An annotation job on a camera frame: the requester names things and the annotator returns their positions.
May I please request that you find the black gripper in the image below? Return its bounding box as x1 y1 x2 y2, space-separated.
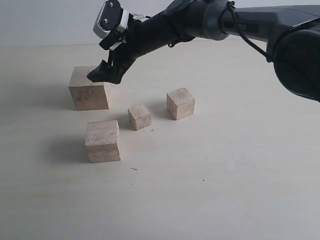
87 13 175 85

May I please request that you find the second largest wooden cube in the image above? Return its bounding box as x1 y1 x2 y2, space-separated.
85 120 121 163

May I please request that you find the third largest wooden cube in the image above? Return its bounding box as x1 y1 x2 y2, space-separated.
166 87 195 121

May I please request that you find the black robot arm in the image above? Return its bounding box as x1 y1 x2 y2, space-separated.
87 0 320 101

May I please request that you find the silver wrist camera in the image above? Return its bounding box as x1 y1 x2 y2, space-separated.
93 0 130 39

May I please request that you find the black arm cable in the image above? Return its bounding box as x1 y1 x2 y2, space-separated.
224 1 276 63

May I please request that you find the smallest wooden cube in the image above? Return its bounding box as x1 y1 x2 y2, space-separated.
127 104 152 131

